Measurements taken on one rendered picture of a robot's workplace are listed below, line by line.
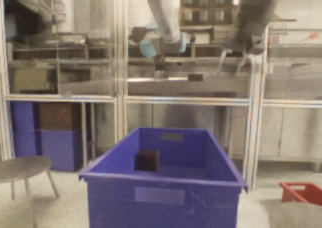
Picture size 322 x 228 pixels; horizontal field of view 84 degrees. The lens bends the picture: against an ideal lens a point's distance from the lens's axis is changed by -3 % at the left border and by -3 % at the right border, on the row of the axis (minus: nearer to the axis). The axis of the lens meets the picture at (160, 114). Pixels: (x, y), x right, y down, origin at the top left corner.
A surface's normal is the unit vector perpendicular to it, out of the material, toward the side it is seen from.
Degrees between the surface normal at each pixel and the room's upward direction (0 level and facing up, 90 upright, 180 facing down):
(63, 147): 90
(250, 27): 122
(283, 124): 90
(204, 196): 90
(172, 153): 90
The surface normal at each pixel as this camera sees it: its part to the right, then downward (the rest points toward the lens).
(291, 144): -0.13, 0.13
